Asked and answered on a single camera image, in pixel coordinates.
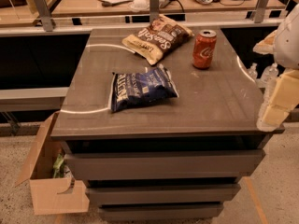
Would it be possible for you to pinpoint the middle metal bracket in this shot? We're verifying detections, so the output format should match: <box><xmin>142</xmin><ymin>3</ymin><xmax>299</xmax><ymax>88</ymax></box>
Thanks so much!
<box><xmin>149</xmin><ymin>0</ymin><xmax>159</xmax><ymax>23</ymax></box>

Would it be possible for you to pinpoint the metal bracket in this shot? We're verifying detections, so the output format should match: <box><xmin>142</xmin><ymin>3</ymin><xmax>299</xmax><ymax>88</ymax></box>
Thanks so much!
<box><xmin>149</xmin><ymin>0</ymin><xmax>159</xmax><ymax>23</ymax></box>
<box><xmin>34</xmin><ymin>0</ymin><xmax>54</xmax><ymax>32</ymax></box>
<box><xmin>252</xmin><ymin>0</ymin><xmax>269</xmax><ymax>23</ymax></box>

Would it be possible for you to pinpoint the brown sea salt chip bag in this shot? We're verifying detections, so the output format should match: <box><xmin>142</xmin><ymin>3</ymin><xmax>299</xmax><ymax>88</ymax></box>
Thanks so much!
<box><xmin>122</xmin><ymin>14</ymin><xmax>193</xmax><ymax>65</ymax></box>

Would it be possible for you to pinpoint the left metal bracket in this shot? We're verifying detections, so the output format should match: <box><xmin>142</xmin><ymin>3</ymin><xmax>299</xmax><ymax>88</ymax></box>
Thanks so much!
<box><xmin>34</xmin><ymin>0</ymin><xmax>54</xmax><ymax>32</ymax></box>

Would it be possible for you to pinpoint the blue chip bag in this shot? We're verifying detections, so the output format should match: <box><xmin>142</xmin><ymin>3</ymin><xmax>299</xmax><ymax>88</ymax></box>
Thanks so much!
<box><xmin>108</xmin><ymin>63</ymin><xmax>178</xmax><ymax>112</ymax></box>

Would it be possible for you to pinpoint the clear plastic bottle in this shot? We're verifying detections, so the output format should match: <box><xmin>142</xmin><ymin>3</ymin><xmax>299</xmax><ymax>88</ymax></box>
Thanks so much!
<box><xmin>261</xmin><ymin>63</ymin><xmax>278</xmax><ymax>84</ymax></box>
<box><xmin>248</xmin><ymin>63</ymin><xmax>258</xmax><ymax>79</ymax></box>

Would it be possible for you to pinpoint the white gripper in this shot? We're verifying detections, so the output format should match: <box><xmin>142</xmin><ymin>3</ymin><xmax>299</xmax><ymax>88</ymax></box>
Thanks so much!
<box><xmin>253</xmin><ymin>4</ymin><xmax>299</xmax><ymax>128</ymax></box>

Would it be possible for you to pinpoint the red coke can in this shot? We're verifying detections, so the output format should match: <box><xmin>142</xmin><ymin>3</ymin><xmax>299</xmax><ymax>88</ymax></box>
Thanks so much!
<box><xmin>192</xmin><ymin>30</ymin><xmax>217</xmax><ymax>69</ymax></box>

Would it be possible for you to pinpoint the clear plastic bottle right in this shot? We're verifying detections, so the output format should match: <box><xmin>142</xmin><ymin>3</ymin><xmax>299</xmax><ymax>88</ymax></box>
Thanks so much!
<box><xmin>261</xmin><ymin>63</ymin><xmax>278</xmax><ymax>84</ymax></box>

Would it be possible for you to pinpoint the clear plastic bottle left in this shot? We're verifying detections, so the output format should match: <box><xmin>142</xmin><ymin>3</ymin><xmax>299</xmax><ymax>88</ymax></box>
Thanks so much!
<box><xmin>248</xmin><ymin>63</ymin><xmax>258</xmax><ymax>79</ymax></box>

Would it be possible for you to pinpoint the open cardboard box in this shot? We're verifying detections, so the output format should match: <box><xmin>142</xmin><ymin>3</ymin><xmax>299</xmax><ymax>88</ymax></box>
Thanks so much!
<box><xmin>16</xmin><ymin>112</ymin><xmax>90</xmax><ymax>215</ymax></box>

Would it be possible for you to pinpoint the grey drawer cabinet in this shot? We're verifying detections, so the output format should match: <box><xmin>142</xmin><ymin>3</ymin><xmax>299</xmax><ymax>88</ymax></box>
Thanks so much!
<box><xmin>50</xmin><ymin>27</ymin><xmax>286</xmax><ymax>222</ymax></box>

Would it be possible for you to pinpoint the right metal bracket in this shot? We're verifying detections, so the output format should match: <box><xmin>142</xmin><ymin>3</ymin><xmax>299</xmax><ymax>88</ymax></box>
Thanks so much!
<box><xmin>252</xmin><ymin>0</ymin><xmax>269</xmax><ymax>23</ymax></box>

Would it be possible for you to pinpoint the white round cup lid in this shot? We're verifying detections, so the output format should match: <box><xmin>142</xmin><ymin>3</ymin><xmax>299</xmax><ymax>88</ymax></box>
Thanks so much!
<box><xmin>129</xmin><ymin>0</ymin><xmax>149</xmax><ymax>12</ymax></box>

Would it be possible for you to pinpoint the green packet in box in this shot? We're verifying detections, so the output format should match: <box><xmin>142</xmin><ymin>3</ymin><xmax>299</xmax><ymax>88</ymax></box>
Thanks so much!
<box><xmin>52</xmin><ymin>154</ymin><xmax>64</xmax><ymax>178</ymax></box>

